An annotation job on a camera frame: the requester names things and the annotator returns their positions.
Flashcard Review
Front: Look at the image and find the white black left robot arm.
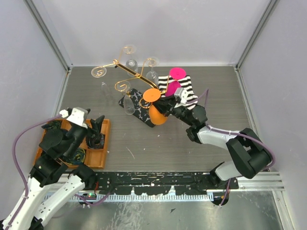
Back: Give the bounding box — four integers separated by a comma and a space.
0, 115, 105, 230

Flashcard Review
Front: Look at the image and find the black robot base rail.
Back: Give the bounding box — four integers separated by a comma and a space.
84, 171, 227, 196

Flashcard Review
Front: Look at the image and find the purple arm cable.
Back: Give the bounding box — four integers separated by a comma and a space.
187, 88, 276, 207
0, 114, 112, 228

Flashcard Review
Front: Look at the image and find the pink plastic wine glass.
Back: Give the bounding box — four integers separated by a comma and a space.
165, 67, 186, 97

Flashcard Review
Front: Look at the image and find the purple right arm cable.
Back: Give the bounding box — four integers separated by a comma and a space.
187, 88, 276, 207

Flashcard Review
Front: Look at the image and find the gold wine glass rack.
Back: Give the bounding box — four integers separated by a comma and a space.
92, 45, 173, 128

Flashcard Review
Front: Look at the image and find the yellow blue rolled tie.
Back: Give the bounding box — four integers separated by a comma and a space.
67, 148, 86, 165

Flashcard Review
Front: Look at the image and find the tall clear champagne flute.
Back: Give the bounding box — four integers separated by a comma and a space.
117, 80, 135, 115

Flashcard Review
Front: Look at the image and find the green patterned rolled tie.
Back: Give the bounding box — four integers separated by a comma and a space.
41, 120, 62, 132

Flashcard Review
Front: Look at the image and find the white slotted cable duct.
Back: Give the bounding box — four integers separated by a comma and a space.
44, 193, 214, 202

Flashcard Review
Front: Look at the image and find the orange wooden compartment tray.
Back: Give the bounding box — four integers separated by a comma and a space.
33, 118, 111, 169

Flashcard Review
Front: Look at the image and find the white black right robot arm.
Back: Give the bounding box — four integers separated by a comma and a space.
153, 96, 275, 189

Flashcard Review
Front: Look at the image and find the black white striped cloth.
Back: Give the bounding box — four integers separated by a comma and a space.
158, 75, 198, 110

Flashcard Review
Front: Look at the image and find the orange plastic wine glass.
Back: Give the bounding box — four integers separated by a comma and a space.
143, 88, 167, 125

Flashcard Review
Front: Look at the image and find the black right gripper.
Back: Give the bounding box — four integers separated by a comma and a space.
150, 93, 194, 127

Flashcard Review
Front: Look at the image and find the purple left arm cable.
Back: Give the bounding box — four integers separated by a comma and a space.
0, 114, 112, 228

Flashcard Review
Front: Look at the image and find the clear stemmed wine glass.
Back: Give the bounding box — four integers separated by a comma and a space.
145, 57, 159, 85

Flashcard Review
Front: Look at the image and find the blue floral rolled tie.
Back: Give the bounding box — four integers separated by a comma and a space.
86, 133, 105, 150

